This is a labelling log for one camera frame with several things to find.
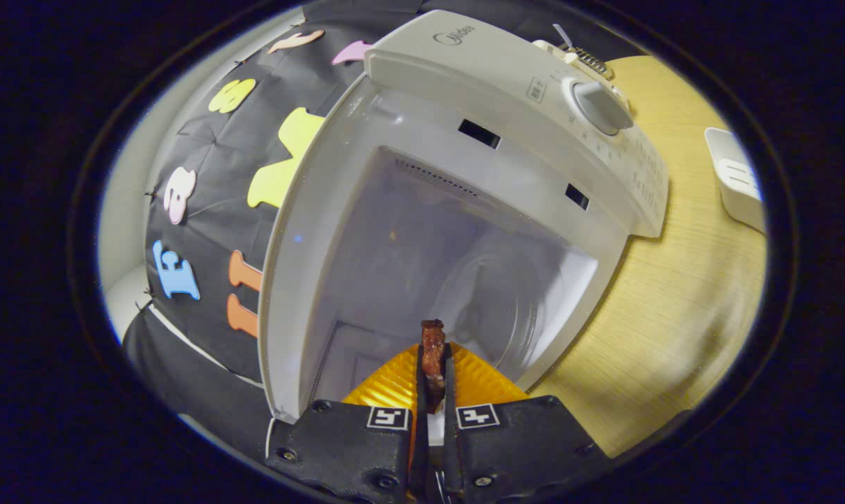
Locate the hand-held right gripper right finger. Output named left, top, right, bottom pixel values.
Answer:
left=440, top=342, right=613, bottom=503

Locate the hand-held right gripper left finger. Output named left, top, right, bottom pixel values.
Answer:
left=265, top=342, right=430, bottom=503

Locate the brown meat piece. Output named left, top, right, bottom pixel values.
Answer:
left=421, top=319, right=448, bottom=414

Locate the white microwave oven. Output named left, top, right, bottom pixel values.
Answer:
left=258, top=8, right=671, bottom=424

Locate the glass microwave turntable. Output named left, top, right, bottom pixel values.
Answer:
left=428, top=241, right=543, bottom=382

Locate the white rectangular dish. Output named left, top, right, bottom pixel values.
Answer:
left=704, top=127, right=767, bottom=233

